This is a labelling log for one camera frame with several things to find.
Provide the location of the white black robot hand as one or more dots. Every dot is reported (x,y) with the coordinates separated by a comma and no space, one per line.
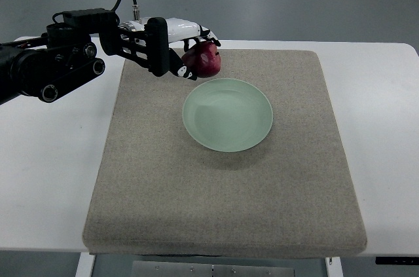
(178,33)

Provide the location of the metal plate under table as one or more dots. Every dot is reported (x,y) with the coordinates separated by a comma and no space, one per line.
(152,268)

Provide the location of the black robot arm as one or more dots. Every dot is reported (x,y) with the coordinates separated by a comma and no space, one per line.
(65,58)

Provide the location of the light green plate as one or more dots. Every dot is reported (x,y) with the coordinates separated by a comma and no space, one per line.
(227,115)

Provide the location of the beige fabric mat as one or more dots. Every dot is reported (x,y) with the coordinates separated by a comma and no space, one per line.
(159,192)

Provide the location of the black table control panel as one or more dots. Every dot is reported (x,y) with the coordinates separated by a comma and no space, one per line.
(406,261)

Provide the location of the red apple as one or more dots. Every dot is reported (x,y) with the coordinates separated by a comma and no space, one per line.
(203,60)

